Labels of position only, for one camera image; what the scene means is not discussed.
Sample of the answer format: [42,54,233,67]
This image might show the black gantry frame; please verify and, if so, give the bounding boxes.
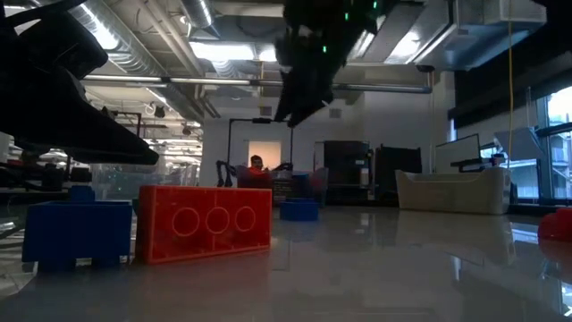
[227,117,295,189]
[102,110,143,136]

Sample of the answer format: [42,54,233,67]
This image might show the dark grey plastic bin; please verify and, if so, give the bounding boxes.
[235,164,331,208]

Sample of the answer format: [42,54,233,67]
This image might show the black cabinet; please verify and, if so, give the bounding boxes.
[374,144,424,192]
[323,140,373,190]

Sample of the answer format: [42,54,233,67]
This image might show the silver ceiling duct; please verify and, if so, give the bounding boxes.
[178,0,216,29]

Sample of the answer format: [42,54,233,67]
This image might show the orange long brick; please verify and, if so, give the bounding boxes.
[135,184,273,266]

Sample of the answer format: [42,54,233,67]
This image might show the ceiling light panel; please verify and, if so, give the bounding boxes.
[189,40,279,64]

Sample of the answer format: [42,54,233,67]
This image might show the red small brick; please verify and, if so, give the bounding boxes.
[537,207,572,245]

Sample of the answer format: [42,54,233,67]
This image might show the white board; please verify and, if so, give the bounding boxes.
[433,132,483,174]

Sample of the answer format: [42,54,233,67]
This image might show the silver ceiling pipe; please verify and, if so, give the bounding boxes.
[82,73,433,96]

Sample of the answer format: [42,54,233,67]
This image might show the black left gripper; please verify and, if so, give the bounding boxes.
[0,0,161,166]

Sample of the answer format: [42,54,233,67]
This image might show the white plastic bin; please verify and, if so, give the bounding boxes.
[394,166,513,216]

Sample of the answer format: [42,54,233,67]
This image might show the yellow hanging cable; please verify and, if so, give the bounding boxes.
[507,0,515,167]

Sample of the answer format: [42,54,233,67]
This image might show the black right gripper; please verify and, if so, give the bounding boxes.
[272,0,395,129]

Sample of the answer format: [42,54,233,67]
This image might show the clear plastic bin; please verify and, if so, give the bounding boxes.
[90,154,201,201]

